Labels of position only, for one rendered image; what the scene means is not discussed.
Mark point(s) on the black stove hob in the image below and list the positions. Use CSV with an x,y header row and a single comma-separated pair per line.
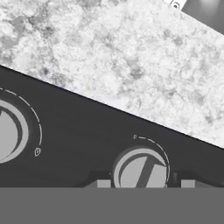
x,y
78,131

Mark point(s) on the dark grey appliance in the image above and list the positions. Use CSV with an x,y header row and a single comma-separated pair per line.
x,y
207,11

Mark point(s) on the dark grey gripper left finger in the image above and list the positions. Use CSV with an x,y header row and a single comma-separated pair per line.
x,y
99,176

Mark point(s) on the grey round stove knob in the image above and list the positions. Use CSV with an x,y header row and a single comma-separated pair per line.
x,y
131,172
8,134

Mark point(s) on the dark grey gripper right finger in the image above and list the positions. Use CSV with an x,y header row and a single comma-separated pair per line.
x,y
189,176

